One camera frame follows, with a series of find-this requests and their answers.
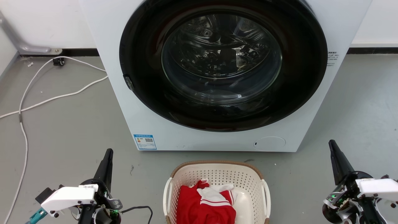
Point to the blue energy label sticker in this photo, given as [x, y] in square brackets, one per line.
[145, 142]

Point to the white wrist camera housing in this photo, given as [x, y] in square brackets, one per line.
[67, 197]
[377, 187]

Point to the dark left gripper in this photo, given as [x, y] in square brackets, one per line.
[104, 199]

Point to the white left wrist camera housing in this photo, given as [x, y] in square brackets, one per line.
[67, 197]

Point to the round white filter cover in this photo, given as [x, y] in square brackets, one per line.
[269, 143]

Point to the small black floor fitting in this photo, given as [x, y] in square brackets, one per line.
[58, 61]

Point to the red and white garment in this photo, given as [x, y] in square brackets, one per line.
[202, 208]

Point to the black round washer door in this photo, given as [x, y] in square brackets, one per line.
[146, 84]

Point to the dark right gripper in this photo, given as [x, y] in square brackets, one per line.
[343, 199]

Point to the grey wall pipe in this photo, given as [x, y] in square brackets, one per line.
[18, 39]

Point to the white front-load washing machine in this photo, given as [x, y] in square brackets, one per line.
[311, 102]

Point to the small black text label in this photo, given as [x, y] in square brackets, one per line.
[332, 58]

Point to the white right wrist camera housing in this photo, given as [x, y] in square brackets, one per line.
[377, 187]

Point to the cream perforated laundry basket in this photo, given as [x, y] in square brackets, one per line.
[217, 174]

